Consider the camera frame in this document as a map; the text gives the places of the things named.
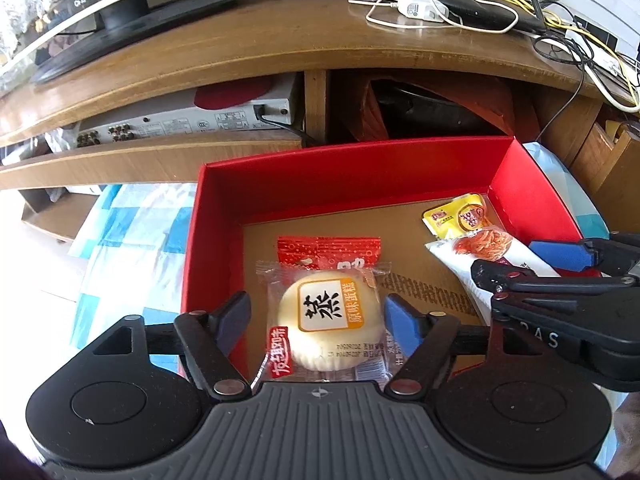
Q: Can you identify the wooden tv stand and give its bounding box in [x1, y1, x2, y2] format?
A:
[0, 0, 640, 241]

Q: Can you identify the white spicy strip packet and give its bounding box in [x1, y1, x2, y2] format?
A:
[425, 226, 560, 325]

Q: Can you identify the red cardboard box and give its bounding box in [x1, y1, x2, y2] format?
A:
[182, 137, 582, 376]

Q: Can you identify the red bag under stand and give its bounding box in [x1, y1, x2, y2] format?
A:
[342, 72, 539, 142]

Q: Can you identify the brown cardboard box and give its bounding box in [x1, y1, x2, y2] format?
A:
[570, 120, 640, 233]

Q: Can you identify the thick white cable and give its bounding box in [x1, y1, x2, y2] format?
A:
[549, 34, 640, 114]

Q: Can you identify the blue white checkered tablecloth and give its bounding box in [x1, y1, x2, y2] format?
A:
[72, 143, 608, 348]

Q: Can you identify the steamed cake packet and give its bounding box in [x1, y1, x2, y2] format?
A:
[252, 259, 395, 388]

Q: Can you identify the flat screen television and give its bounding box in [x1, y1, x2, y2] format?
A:
[1, 0, 240, 92]

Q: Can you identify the white power adapter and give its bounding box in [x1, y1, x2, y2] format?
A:
[397, 0, 449, 23]

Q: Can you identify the red white snack packet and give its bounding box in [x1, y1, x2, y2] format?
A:
[277, 236, 382, 270]

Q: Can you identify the black power cable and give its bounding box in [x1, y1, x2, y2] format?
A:
[531, 0, 606, 141]

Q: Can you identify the silver av receiver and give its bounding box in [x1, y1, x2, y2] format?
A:
[70, 73, 297, 148]

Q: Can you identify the yellow network cable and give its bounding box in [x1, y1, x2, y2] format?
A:
[432, 0, 640, 106]

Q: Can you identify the yellow sauce mango pouch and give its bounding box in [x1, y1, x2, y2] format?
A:
[422, 193, 497, 240]

